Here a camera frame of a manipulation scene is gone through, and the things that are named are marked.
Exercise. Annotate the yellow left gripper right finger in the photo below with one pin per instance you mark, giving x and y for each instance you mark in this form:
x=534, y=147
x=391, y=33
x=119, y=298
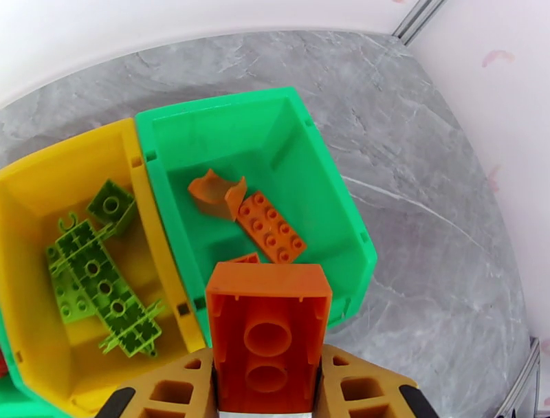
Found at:
x=365, y=391

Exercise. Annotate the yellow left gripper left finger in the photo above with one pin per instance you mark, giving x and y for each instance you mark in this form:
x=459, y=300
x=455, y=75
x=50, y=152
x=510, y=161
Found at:
x=172, y=391

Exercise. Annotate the large green lego plate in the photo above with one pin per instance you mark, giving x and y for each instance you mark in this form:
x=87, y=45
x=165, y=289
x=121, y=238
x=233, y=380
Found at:
x=105, y=288

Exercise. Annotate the small orange lego brick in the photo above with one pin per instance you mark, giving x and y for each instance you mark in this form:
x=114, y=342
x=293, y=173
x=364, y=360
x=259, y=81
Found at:
x=247, y=258

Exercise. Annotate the red lego brick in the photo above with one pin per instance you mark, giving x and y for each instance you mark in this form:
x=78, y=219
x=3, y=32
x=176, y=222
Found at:
x=2, y=361

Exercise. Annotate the small green lego brick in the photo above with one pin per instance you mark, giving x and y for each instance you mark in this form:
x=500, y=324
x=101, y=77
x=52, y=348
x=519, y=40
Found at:
x=111, y=205

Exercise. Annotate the orange curved lego piece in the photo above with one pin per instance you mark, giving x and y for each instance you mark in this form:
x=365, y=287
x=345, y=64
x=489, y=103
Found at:
x=208, y=193

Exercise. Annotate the yellow plastic storage bin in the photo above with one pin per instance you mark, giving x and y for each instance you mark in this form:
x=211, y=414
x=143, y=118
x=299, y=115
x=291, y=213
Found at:
x=43, y=172

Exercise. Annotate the aluminium frame post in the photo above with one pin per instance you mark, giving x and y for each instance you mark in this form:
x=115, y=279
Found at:
x=522, y=382
x=414, y=21

